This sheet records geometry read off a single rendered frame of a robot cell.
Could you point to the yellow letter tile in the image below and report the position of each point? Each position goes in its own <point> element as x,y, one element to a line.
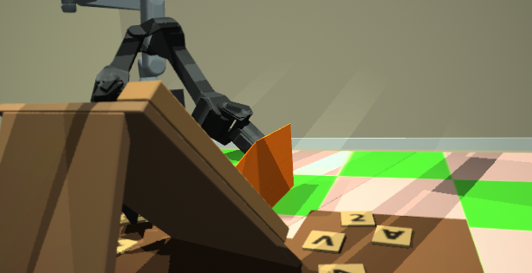
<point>357,219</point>
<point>342,268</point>
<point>324,241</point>
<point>394,236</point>

